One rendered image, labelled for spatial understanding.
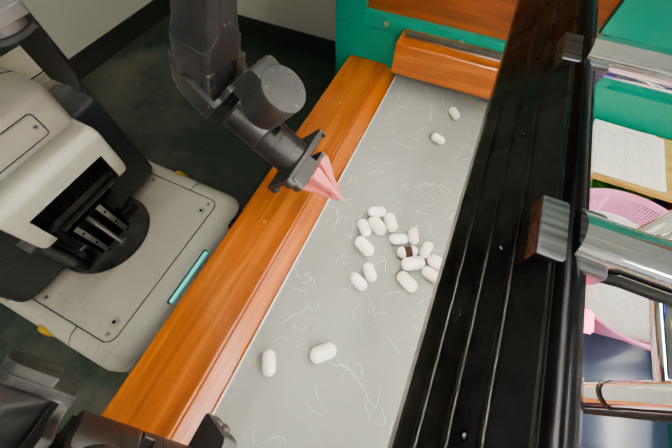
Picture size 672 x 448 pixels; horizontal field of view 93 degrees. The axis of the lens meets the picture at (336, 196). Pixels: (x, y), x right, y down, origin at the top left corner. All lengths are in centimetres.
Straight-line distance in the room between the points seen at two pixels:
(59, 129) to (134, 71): 163
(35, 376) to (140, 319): 81
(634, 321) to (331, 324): 46
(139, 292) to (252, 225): 66
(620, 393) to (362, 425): 28
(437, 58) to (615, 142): 38
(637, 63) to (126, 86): 223
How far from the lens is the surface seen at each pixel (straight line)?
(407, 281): 52
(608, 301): 68
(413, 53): 72
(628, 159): 80
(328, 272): 53
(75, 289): 127
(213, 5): 37
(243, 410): 52
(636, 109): 85
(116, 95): 227
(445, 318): 19
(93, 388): 149
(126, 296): 117
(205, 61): 40
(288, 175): 43
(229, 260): 54
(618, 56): 29
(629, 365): 74
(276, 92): 37
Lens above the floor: 124
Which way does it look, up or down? 59 degrees down
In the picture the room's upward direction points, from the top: straight up
